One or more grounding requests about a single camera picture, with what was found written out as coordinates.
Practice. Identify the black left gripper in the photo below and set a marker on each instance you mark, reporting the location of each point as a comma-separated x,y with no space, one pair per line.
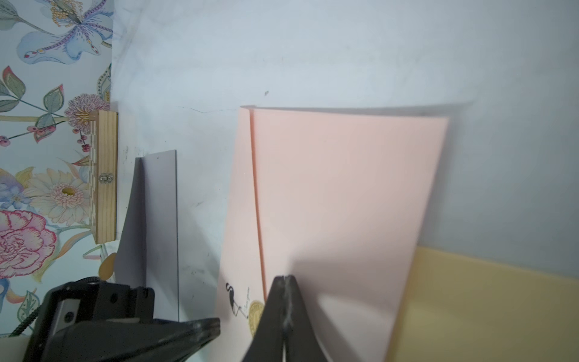
90,303

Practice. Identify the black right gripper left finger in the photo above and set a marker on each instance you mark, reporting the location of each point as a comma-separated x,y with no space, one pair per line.
268,342

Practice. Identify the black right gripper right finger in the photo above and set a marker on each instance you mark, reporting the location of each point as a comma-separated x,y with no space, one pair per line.
300,342

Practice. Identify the grey lavender envelope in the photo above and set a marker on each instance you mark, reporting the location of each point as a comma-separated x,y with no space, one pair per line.
148,248

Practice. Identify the pink envelope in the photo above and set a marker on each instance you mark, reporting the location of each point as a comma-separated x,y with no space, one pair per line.
336,200

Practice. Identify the yellow envelope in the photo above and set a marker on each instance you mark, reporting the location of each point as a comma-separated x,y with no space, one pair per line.
458,308

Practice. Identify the wooden checkered chessboard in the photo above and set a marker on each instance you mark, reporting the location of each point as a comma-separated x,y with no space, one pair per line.
104,140

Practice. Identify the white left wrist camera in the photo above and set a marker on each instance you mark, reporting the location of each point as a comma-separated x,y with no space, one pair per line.
13,348

